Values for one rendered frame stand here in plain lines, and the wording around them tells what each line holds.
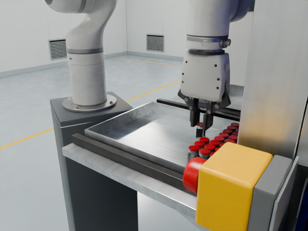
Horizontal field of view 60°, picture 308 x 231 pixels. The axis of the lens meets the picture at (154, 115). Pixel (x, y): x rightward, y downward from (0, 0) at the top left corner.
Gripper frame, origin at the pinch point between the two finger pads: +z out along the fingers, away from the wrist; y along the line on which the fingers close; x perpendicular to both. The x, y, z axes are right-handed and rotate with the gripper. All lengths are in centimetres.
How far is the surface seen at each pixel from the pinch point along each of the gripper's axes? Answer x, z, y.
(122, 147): 16.4, 3.6, 9.7
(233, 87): -43.4, 3.7, 8.7
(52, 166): -48, 94, 151
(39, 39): -263, 32, 506
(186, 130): -3.7, 5.9, 5.7
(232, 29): -78, -15, 25
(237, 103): -32.9, 5.9, 3.1
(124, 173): 20.4, 6.1, 5.5
